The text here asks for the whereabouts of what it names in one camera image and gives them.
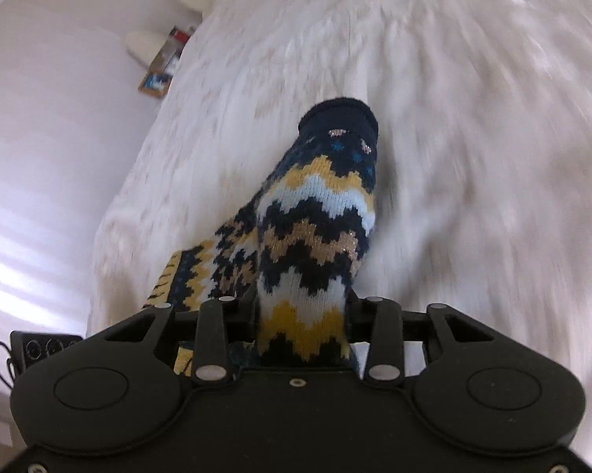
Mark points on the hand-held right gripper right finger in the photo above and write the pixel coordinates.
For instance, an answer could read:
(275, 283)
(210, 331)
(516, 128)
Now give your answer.
(384, 325)

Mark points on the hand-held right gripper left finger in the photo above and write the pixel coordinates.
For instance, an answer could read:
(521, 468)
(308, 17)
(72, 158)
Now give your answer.
(217, 325)

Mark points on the zigzag patterned knit sweater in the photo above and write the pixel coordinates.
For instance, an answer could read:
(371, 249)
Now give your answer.
(315, 236)

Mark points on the white fuzzy bed blanket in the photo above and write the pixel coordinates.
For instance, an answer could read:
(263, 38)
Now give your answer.
(473, 133)

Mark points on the colourful boxes beside bed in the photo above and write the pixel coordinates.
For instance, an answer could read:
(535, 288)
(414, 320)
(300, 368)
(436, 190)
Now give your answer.
(165, 61)

